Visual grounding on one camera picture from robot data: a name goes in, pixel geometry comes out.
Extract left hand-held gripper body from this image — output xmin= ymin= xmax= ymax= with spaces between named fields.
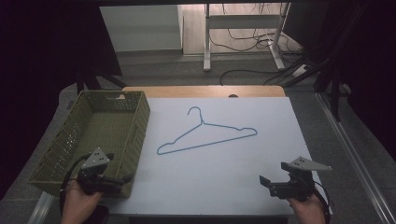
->
xmin=77 ymin=147 xmax=125 ymax=196

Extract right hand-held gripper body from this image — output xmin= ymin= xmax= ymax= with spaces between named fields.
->
xmin=268 ymin=156 xmax=333 ymax=203

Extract green plastic woven basket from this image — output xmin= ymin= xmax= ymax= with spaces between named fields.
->
xmin=28 ymin=90 xmax=151 ymax=199

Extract blue wire clothes hanger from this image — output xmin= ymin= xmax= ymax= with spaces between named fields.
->
xmin=156 ymin=105 xmax=259 ymax=156

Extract person's left hand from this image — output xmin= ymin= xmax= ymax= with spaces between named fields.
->
xmin=60 ymin=180 xmax=104 ymax=224

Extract person's right hand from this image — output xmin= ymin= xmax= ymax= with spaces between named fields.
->
xmin=287 ymin=193 xmax=327 ymax=224

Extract white table sheet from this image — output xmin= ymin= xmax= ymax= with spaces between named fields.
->
xmin=104 ymin=96 xmax=332 ymax=217

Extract black stand legs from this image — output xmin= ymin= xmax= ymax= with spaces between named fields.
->
xmin=75 ymin=65 xmax=128 ymax=95

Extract black tripod stand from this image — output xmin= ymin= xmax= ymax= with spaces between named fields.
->
xmin=312 ymin=55 xmax=354 ymax=122

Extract white power strip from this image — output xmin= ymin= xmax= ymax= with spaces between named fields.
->
xmin=291 ymin=63 xmax=309 ymax=78

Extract white cabinet panel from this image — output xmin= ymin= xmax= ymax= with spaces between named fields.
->
xmin=99 ymin=4 xmax=184 ymax=53

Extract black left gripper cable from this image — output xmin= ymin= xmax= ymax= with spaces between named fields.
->
xmin=59 ymin=153 xmax=92 ymax=216

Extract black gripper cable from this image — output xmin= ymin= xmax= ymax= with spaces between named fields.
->
xmin=59 ymin=153 xmax=92 ymax=216
xmin=312 ymin=180 xmax=332 ymax=224

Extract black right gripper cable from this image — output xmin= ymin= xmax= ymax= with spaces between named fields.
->
xmin=312 ymin=180 xmax=332 ymax=224

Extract short metal floor rail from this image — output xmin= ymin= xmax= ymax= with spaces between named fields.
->
xmin=27 ymin=190 xmax=56 ymax=224

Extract long metal floor rail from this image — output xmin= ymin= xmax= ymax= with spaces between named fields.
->
xmin=315 ymin=92 xmax=396 ymax=224

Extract black floor cables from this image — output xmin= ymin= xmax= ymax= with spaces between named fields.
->
xmin=208 ymin=3 xmax=316 ymax=87

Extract white metal desk frame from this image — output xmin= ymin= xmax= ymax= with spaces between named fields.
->
xmin=203 ymin=3 xmax=292 ymax=72

